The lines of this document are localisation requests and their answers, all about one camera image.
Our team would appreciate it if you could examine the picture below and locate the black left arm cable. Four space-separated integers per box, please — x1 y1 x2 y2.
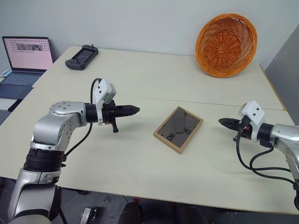
62 77 103 164

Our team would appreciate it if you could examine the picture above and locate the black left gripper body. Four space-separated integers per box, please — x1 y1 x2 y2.
101 100 120 134

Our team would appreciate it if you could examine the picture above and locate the wooden picture frame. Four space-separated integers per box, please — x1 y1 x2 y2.
153 105 204 154

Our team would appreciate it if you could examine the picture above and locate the small black box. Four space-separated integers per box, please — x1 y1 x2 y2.
81 207 98 224

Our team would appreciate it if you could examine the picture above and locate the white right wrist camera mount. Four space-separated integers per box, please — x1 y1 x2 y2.
238 100 266 143

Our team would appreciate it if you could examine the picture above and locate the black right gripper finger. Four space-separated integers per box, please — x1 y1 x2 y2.
218 118 241 125
219 122 241 132

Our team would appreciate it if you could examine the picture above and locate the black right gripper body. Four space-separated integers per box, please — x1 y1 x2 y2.
233 119 255 143

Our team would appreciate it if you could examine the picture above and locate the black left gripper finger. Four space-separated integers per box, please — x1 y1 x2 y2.
116 109 141 117
116 105 141 112

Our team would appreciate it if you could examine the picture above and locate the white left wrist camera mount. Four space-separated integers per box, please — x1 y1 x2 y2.
92 78 117 126

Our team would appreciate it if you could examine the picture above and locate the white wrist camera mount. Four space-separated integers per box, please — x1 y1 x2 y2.
238 100 266 143
92 78 117 126

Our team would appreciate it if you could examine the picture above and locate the grey partition panel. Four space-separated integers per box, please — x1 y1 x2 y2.
263 22 299 133

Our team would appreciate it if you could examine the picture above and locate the grey open laptop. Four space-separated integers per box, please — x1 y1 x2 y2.
0 35 54 99

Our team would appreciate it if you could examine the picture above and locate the black handheld game controller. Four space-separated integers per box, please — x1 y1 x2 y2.
64 44 99 71

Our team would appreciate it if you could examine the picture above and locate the orange wicker basket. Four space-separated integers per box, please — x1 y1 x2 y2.
195 13 258 78

